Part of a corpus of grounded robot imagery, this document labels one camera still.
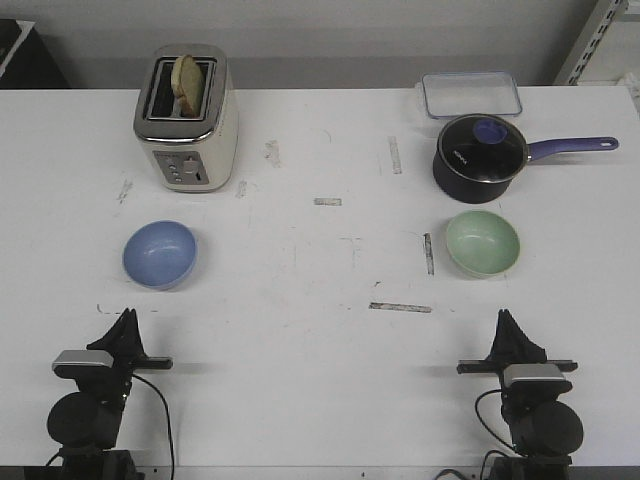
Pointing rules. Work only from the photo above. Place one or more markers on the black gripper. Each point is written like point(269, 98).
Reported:
point(511, 344)
point(114, 386)

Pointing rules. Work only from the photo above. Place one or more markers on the blue bowl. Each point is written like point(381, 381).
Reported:
point(160, 255)

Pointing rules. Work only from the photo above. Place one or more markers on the green bowl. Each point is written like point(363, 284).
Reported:
point(481, 243)

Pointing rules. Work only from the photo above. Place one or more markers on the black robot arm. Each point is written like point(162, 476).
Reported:
point(544, 431)
point(86, 423)

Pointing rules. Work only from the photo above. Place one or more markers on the dark blue saucepan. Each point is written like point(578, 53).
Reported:
point(474, 192)

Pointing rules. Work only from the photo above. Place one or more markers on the glass pot lid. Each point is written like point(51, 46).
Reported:
point(483, 148)

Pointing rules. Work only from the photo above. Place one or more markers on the cream and steel toaster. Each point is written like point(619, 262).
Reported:
point(190, 154)

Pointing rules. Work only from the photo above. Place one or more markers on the clear plastic food container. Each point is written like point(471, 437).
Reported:
point(445, 96)

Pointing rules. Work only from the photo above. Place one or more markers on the toast slice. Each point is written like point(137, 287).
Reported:
point(187, 84)

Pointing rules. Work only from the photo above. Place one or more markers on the black box in corner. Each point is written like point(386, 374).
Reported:
point(26, 63)

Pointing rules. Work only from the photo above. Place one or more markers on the white metal shelf upright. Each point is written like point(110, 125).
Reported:
point(604, 13)

